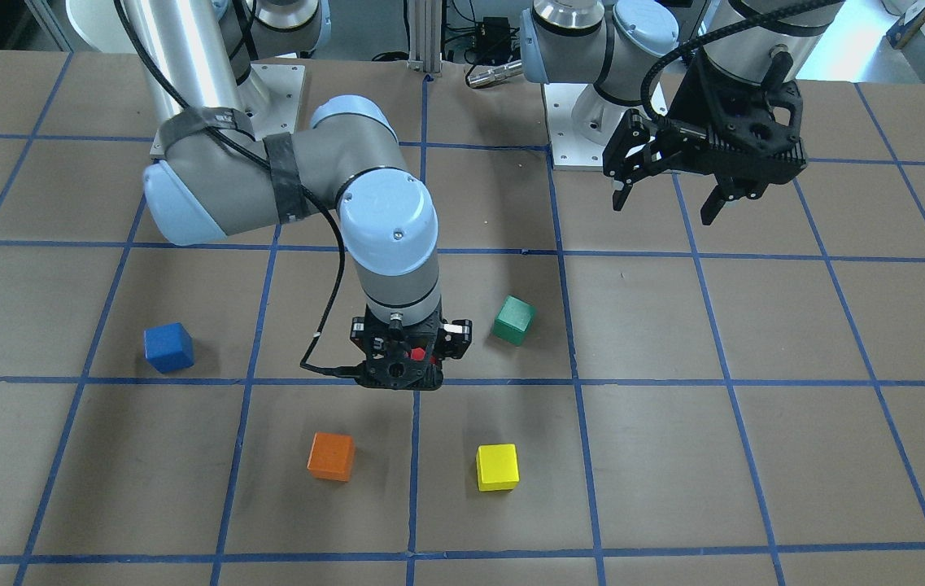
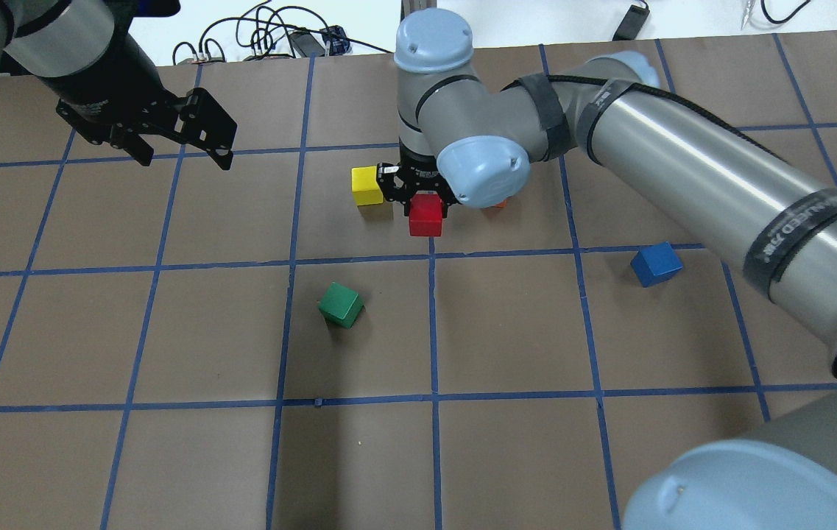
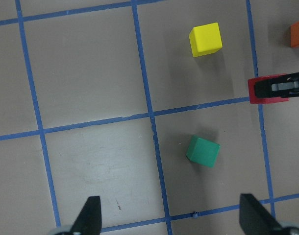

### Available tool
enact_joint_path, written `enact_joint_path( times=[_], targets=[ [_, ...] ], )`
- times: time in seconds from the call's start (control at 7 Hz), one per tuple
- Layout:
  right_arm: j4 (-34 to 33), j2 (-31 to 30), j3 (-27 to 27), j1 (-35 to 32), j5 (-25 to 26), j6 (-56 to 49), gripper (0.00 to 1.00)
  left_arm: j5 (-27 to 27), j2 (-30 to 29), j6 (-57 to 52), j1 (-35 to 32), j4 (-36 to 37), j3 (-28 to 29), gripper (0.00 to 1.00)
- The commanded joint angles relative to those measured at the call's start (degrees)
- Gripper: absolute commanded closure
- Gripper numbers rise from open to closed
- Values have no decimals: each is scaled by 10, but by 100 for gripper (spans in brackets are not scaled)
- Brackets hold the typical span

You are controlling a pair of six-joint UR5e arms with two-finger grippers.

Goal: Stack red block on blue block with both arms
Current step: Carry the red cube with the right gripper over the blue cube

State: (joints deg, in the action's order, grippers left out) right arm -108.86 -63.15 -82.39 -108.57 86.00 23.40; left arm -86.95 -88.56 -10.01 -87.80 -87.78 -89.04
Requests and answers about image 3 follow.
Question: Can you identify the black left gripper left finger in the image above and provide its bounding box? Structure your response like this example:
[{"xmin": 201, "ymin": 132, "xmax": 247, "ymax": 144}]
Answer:
[{"xmin": 70, "ymin": 196, "xmax": 102, "ymax": 235}]

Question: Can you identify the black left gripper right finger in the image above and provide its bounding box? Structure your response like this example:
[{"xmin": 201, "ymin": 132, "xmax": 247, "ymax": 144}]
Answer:
[{"xmin": 239, "ymin": 193, "xmax": 287, "ymax": 235}]

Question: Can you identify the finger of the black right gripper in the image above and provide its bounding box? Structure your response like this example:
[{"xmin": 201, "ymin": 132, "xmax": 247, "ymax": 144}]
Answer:
[{"xmin": 254, "ymin": 72, "xmax": 299, "ymax": 98}]

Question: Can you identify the red wooden block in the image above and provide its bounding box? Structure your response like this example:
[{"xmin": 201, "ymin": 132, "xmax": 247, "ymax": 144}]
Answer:
[{"xmin": 248, "ymin": 73, "xmax": 290, "ymax": 104}]

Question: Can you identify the orange wooden block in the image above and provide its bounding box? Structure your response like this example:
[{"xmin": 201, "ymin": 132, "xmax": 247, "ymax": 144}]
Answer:
[{"xmin": 290, "ymin": 21, "xmax": 299, "ymax": 48}]

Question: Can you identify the green wooden block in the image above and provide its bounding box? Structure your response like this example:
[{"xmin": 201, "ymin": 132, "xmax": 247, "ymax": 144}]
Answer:
[{"xmin": 186, "ymin": 135, "xmax": 221, "ymax": 167}]

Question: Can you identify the yellow wooden block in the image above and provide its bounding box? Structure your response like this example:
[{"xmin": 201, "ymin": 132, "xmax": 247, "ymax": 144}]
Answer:
[{"xmin": 189, "ymin": 23, "xmax": 223, "ymax": 58}]

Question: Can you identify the brown grid paper mat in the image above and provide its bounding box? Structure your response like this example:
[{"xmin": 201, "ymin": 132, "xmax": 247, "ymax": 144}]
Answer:
[{"xmin": 0, "ymin": 0, "xmax": 299, "ymax": 235}]

